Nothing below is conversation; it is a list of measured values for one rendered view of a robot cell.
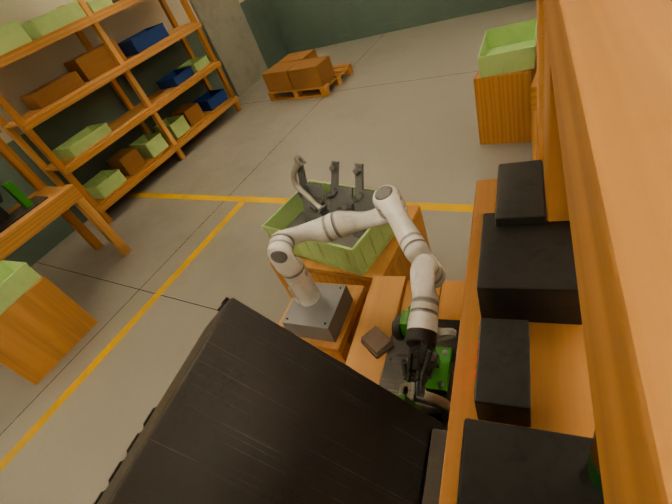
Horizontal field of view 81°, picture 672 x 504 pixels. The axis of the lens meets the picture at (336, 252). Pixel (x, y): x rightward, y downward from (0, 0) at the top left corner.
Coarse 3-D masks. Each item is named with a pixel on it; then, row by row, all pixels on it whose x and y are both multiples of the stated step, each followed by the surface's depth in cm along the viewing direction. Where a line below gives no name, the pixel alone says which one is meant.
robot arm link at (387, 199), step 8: (376, 192) 126; (384, 192) 124; (392, 192) 123; (376, 200) 124; (384, 200) 122; (392, 200) 121; (400, 200) 121; (376, 208) 126; (384, 208) 121; (392, 208) 119; (400, 208) 118; (392, 216) 118; (400, 216) 117; (408, 216) 117; (392, 224) 117; (400, 224) 115; (408, 224) 114; (400, 232) 114; (408, 232) 112; (416, 232) 112; (400, 240) 113; (408, 240) 111; (424, 240) 111
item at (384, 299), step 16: (384, 288) 157; (400, 288) 154; (368, 304) 153; (384, 304) 151; (400, 304) 150; (368, 320) 148; (384, 320) 145; (352, 352) 140; (368, 352) 138; (352, 368) 135; (368, 368) 133
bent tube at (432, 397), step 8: (400, 384) 94; (408, 384) 90; (400, 392) 93; (408, 392) 89; (416, 400) 90; (424, 400) 90; (432, 400) 91; (440, 400) 92; (448, 400) 95; (424, 408) 104; (432, 408) 101; (440, 408) 92; (448, 408) 94
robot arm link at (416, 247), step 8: (416, 240) 110; (408, 248) 110; (416, 248) 108; (424, 248) 109; (408, 256) 110; (416, 256) 110; (432, 256) 110; (440, 264) 109; (440, 272) 104; (440, 280) 105
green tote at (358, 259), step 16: (288, 208) 219; (304, 208) 229; (272, 224) 213; (288, 224) 222; (384, 224) 186; (368, 240) 179; (384, 240) 188; (304, 256) 203; (320, 256) 193; (336, 256) 183; (352, 256) 175; (368, 256) 181; (352, 272) 185
